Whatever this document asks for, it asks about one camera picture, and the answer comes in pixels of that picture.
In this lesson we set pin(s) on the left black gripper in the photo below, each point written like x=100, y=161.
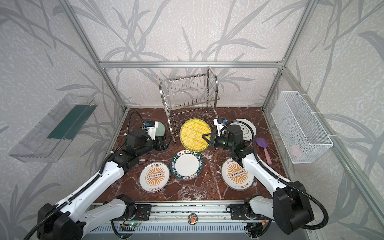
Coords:
x=162, y=143

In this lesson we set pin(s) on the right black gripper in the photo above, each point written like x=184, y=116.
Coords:
x=212, y=141

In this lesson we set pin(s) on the yellow woven pattern plate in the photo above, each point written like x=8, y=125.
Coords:
x=191, y=135

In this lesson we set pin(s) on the white plate dark green rim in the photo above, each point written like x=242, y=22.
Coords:
x=186, y=165

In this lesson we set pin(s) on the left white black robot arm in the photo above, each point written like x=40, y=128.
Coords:
x=67, y=219

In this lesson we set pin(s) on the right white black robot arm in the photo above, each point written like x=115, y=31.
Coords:
x=291, y=207

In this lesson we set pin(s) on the steel two-tier dish rack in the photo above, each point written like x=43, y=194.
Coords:
x=191, y=97

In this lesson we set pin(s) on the pale green flower plate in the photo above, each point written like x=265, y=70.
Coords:
x=160, y=129

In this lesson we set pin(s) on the left orange sunburst plate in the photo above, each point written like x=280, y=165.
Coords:
x=154, y=177

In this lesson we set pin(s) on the orange sunburst plate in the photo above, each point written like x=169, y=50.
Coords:
x=154, y=177
x=236, y=177

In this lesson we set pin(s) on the white plate thin teal rim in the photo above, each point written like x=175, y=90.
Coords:
x=246, y=131

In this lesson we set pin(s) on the right orange sunburst plate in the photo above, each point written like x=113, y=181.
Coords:
x=236, y=177

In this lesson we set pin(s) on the purple pink spatula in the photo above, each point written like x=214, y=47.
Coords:
x=261, y=142

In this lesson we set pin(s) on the round orange sticker badge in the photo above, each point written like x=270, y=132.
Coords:
x=192, y=219

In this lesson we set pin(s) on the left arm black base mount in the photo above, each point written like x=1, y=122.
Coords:
x=142, y=213

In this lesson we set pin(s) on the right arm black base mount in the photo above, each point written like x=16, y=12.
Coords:
x=237, y=212

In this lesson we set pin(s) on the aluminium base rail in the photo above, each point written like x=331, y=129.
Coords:
x=172, y=217

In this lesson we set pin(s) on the white wire mesh basket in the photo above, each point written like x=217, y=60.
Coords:
x=303, y=136

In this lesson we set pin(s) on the clear plastic wall tray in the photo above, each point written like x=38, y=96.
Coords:
x=50, y=138

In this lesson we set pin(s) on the aluminium cage frame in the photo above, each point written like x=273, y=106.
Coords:
x=361, y=181

